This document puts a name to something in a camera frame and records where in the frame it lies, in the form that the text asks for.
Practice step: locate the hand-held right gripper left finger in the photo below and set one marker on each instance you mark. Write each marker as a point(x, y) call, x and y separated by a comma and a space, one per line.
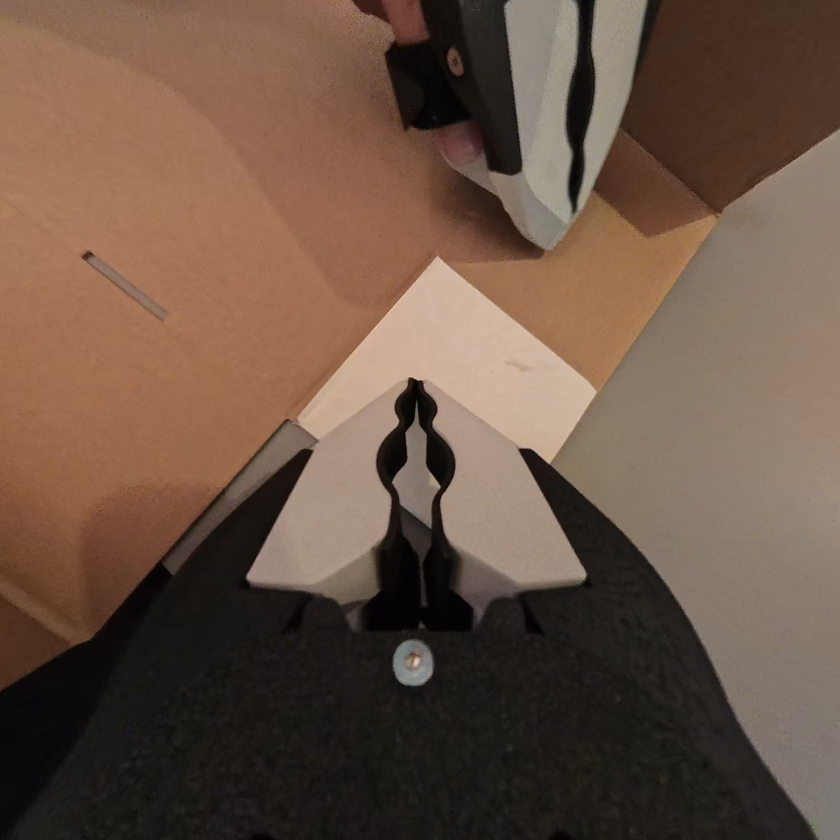
point(315, 525)

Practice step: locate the brown cardboard box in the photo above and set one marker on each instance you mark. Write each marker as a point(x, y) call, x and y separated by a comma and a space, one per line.
point(131, 394)

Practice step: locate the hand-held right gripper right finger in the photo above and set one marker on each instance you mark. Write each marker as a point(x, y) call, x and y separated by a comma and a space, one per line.
point(512, 525)

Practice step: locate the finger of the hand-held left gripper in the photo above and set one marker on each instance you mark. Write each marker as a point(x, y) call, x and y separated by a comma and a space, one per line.
point(617, 52)
point(541, 98)

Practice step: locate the person's left hand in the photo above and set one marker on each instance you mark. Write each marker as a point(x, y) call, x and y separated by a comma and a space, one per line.
point(403, 19)

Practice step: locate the white flat panel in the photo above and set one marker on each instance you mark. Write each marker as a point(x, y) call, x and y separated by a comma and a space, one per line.
point(453, 348)

